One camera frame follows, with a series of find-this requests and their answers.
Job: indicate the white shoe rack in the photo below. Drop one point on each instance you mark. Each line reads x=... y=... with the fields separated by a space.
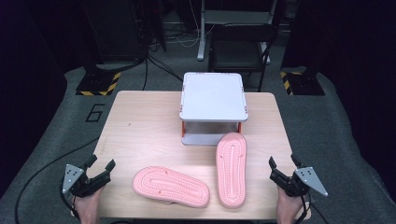
x=213 y=96

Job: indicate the person's left hand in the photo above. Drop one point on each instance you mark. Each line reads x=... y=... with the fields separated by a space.
x=88 y=207

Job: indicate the white desk frame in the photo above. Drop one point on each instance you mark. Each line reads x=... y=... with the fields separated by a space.
x=202 y=31

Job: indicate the person's right hand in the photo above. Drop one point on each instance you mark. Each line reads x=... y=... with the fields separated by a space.
x=288 y=208

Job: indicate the pink slipper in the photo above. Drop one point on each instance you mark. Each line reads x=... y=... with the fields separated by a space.
x=171 y=186
x=231 y=169

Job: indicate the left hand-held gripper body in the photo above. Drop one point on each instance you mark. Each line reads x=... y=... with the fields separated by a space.
x=81 y=184

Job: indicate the black yellow striped stand base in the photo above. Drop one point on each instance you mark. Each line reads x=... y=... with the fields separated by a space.
x=303 y=82
x=99 y=82

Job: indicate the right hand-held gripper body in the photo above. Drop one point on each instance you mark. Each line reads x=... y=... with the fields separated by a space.
x=299 y=183

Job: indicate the black chair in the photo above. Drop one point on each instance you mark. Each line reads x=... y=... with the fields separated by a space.
x=239 y=46

